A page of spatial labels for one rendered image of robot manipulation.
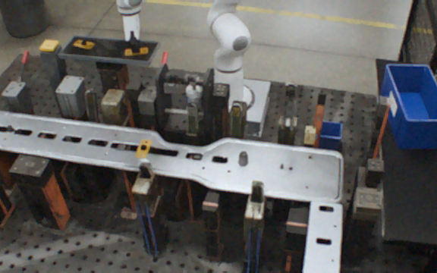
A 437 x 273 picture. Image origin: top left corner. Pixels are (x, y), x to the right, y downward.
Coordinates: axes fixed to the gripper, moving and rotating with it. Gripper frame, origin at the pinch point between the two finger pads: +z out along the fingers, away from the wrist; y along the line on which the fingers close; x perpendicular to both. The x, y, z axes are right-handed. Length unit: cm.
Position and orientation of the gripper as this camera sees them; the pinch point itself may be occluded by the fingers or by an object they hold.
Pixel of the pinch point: (135, 45)
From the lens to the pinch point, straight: 181.6
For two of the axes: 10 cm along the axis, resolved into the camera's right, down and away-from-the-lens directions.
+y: 1.1, 6.9, -7.1
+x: 9.9, -0.9, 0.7
